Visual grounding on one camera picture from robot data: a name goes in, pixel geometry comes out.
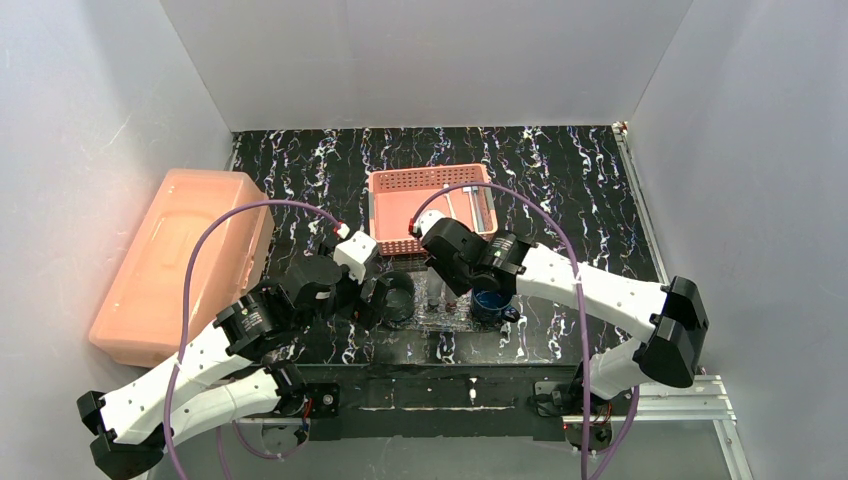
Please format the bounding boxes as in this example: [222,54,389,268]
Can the pink perforated plastic basket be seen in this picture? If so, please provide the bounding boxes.
[368,163,490,256]

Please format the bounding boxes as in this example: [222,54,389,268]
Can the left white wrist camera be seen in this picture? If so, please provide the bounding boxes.
[332,223,378,284]

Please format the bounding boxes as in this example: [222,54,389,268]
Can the grey toothbrush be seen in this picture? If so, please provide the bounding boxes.
[462,186,498,238]

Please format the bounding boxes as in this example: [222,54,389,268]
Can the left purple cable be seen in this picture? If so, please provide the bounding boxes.
[162,200,351,480]

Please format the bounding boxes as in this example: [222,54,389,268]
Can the white toothbrush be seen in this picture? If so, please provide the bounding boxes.
[443,183,457,220]

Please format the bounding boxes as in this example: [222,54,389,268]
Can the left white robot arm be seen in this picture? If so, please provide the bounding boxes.
[77,256,391,479]

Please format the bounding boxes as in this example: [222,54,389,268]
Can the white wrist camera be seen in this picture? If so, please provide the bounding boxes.
[332,223,378,284]
[409,209,446,239]

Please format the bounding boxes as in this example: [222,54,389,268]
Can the dark blue mug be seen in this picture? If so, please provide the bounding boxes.
[470,289,521,326]

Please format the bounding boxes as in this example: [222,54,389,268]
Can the clear textured acrylic holder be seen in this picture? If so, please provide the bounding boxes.
[412,269,470,330]

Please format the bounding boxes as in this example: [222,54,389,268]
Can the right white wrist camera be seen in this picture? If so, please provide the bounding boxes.
[409,209,446,239]

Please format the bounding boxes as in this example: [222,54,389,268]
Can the aluminium frame rail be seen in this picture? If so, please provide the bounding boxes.
[131,374,738,425]

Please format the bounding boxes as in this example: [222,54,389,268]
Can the clear textured oval tray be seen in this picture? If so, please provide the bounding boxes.
[388,271,508,333]

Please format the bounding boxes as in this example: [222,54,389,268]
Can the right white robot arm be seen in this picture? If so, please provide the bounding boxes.
[410,210,709,401]

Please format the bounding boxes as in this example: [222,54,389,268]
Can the dark green mug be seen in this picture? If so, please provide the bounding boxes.
[381,271,416,325]

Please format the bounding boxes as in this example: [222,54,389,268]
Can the white toothpaste tube blue cap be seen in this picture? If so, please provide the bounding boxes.
[426,267,444,311]

